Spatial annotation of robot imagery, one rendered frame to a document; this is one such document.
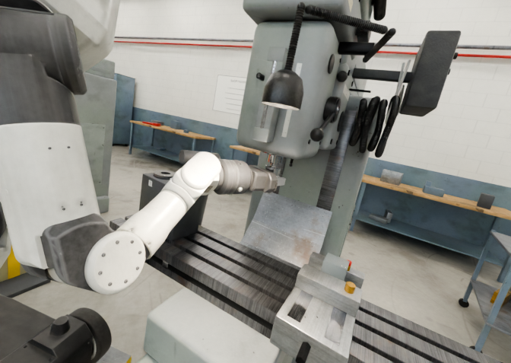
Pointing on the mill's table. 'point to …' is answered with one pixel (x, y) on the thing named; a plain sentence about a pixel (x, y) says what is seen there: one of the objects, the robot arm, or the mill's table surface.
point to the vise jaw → (328, 289)
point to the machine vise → (315, 323)
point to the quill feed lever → (331, 109)
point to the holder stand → (153, 187)
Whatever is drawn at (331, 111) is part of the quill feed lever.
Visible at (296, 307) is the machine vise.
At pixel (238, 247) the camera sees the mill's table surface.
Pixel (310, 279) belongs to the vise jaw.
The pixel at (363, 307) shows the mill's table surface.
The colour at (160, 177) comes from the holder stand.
